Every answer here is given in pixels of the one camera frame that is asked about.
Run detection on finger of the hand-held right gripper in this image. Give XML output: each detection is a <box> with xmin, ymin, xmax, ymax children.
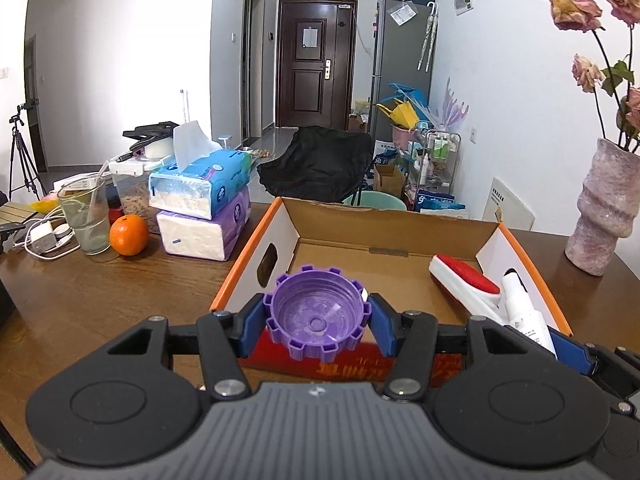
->
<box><xmin>547</xmin><ymin>327</ymin><xmax>640</xmax><ymax>402</ymax></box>

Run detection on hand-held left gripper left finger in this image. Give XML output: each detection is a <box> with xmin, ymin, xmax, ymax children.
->
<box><xmin>107</xmin><ymin>296</ymin><xmax>266</xmax><ymax>400</ymax></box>

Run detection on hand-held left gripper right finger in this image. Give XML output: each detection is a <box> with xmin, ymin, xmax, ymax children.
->
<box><xmin>369</xmin><ymin>294</ymin><xmax>556</xmax><ymax>403</ymax></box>

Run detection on red cardboard box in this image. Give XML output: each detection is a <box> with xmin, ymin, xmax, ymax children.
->
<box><xmin>210</xmin><ymin>197</ymin><xmax>573</xmax><ymax>388</ymax></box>

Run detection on white tube bottle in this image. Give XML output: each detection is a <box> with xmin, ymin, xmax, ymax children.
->
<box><xmin>501</xmin><ymin>269</ymin><xmax>558</xmax><ymax>361</ymax></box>

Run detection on purple bottle cap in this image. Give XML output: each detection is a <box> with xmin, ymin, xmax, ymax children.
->
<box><xmin>263</xmin><ymin>266</ymin><xmax>373</xmax><ymax>363</ymax></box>

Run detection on red and white lint brush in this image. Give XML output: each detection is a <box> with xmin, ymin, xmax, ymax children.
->
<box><xmin>429</xmin><ymin>254</ymin><xmax>506</xmax><ymax>328</ymax></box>

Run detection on purple tissue pack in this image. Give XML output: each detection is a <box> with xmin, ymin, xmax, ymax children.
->
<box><xmin>156</xmin><ymin>187</ymin><xmax>251</xmax><ymax>262</ymax></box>

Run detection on teal plastic basin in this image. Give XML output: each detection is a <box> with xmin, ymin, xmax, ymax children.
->
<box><xmin>342</xmin><ymin>190</ymin><xmax>407</xmax><ymax>211</ymax></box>

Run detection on blue and white bag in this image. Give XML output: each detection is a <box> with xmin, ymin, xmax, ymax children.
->
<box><xmin>412</xmin><ymin>187</ymin><xmax>471</xmax><ymax>218</ymax></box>

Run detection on small brown cardboard box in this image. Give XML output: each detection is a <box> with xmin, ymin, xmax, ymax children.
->
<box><xmin>372</xmin><ymin>162</ymin><xmax>407</xmax><ymax>198</ymax></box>

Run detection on pink ceramic vase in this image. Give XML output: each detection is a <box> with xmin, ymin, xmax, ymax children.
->
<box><xmin>565</xmin><ymin>137</ymin><xmax>640</xmax><ymax>277</ymax></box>

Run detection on blue tissue pack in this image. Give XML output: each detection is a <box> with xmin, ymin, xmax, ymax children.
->
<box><xmin>148</xmin><ymin>121</ymin><xmax>252</xmax><ymax>221</ymax></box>

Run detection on orange fruit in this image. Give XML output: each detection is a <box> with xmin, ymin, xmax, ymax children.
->
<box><xmin>109</xmin><ymin>214</ymin><xmax>149</xmax><ymax>257</ymax></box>

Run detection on white leaning board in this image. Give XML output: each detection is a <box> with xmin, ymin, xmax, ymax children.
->
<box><xmin>482</xmin><ymin>176</ymin><xmax>536</xmax><ymax>232</ymax></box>

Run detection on metal trolley rack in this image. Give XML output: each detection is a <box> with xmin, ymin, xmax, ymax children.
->
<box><xmin>407</xmin><ymin>129</ymin><xmax>462</xmax><ymax>201</ymax></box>

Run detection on black folding chair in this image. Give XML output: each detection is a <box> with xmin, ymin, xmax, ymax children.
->
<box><xmin>256</xmin><ymin>126</ymin><xmax>375</xmax><ymax>206</ymax></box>

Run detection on clear food container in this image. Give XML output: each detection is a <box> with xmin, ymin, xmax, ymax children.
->
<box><xmin>104</xmin><ymin>155</ymin><xmax>171</xmax><ymax>221</ymax></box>

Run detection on pink plastic bucket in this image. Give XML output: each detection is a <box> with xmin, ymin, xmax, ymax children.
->
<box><xmin>391</xmin><ymin>124</ymin><xmax>418</xmax><ymax>151</ymax></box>

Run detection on clear drinking glass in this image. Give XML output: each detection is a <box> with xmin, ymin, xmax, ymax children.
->
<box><xmin>56</xmin><ymin>176</ymin><xmax>112</xmax><ymax>256</ymax></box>

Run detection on white bowl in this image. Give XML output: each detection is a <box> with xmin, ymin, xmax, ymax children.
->
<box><xmin>145</xmin><ymin>140</ymin><xmax>176</xmax><ymax>161</ymax></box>

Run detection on open cardboard box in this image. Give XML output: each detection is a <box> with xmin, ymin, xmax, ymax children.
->
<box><xmin>348</xmin><ymin>101</ymin><xmax>371</xmax><ymax>131</ymax></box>

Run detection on black folding stand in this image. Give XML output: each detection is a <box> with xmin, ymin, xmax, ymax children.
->
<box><xmin>122</xmin><ymin>121</ymin><xmax>180</xmax><ymax>151</ymax></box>

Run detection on white flat box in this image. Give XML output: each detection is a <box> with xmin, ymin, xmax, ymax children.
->
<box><xmin>52</xmin><ymin>172</ymin><xmax>101</xmax><ymax>193</ymax></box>

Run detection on pink clothes hangers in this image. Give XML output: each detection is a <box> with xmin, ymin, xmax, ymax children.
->
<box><xmin>440</xmin><ymin>77</ymin><xmax>471</xmax><ymax>131</ymax></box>

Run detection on blue plastic dustpan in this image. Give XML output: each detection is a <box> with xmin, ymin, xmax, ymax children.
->
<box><xmin>387</xmin><ymin>81</ymin><xmax>431</xmax><ymax>111</ymax></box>

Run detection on dark brown entry door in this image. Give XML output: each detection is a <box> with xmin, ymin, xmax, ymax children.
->
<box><xmin>276</xmin><ymin>0</ymin><xmax>358</xmax><ymax>131</ymax></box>

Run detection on grey refrigerator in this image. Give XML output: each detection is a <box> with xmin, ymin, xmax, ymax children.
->
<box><xmin>369</xmin><ymin>0</ymin><xmax>438</xmax><ymax>136</ymax></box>

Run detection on white folded umbrella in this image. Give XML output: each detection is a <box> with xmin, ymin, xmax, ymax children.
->
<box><xmin>417</xmin><ymin>2</ymin><xmax>440</xmax><ymax>72</ymax></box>

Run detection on clear plastic bag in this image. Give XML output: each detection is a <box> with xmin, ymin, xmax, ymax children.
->
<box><xmin>390</xmin><ymin>2</ymin><xmax>416</xmax><ymax>26</ymax></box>

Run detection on bunch of dried pink roses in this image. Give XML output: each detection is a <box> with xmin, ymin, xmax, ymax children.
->
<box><xmin>541</xmin><ymin>0</ymin><xmax>640</xmax><ymax>155</ymax></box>

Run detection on white charger with cable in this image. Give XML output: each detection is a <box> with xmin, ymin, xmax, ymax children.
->
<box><xmin>25</xmin><ymin>220</ymin><xmax>81</xmax><ymax>261</ymax></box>

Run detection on dark interior door frame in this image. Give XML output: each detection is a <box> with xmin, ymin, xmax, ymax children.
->
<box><xmin>25</xmin><ymin>35</ymin><xmax>48</xmax><ymax>173</ymax></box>
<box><xmin>243</xmin><ymin>0</ymin><xmax>266</xmax><ymax>146</ymax></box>

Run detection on black camera tripod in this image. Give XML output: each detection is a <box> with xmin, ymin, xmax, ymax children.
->
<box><xmin>7</xmin><ymin>101</ymin><xmax>41</xmax><ymax>201</ymax></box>

